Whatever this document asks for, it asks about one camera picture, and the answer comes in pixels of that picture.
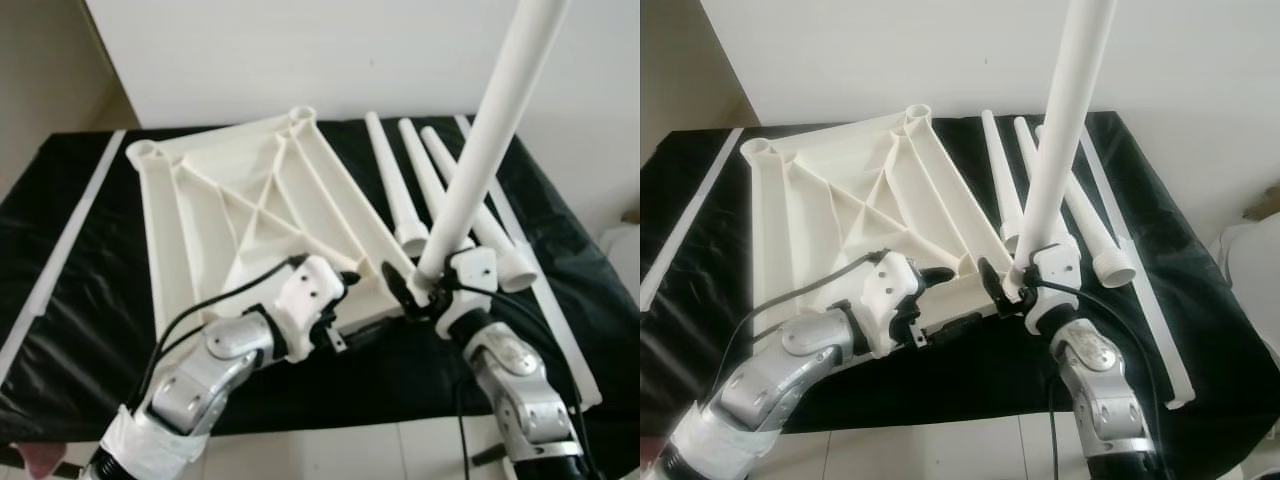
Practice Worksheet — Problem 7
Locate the white tapered table leg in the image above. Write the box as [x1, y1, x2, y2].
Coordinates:
[1005, 0, 1119, 296]
[410, 0, 571, 306]
[365, 112, 431, 259]
[980, 110, 1031, 251]
[1013, 117, 1049, 206]
[398, 118, 476, 251]
[1035, 125, 1138, 289]
[420, 125, 538, 293]

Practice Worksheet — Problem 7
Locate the black table cloth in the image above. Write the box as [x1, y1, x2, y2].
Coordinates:
[640, 112, 1280, 461]
[0, 115, 641, 441]

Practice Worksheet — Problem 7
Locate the long white plastic strip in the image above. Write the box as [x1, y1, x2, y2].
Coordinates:
[640, 128, 746, 311]
[0, 128, 129, 351]
[1075, 120, 1196, 409]
[455, 115, 601, 409]

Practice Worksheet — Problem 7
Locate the white rounded object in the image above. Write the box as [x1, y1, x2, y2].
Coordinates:
[1205, 190, 1280, 321]

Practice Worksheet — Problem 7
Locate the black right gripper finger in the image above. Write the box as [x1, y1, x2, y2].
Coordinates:
[383, 262, 423, 317]
[977, 257, 1014, 313]

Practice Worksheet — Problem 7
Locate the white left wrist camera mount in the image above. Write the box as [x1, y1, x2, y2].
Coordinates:
[272, 255, 346, 361]
[858, 250, 931, 359]

